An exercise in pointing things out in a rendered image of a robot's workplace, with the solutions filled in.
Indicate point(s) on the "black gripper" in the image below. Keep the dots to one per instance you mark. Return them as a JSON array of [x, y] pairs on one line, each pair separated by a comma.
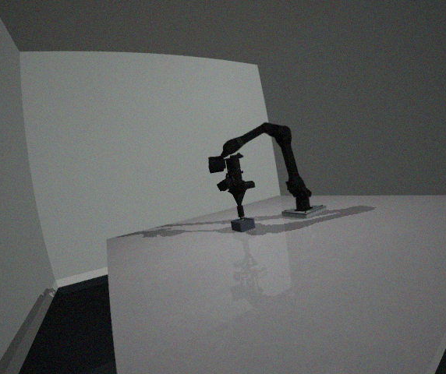
[[238, 190]]

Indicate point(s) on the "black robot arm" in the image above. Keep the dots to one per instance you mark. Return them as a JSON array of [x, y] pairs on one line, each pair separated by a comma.
[[283, 137]]

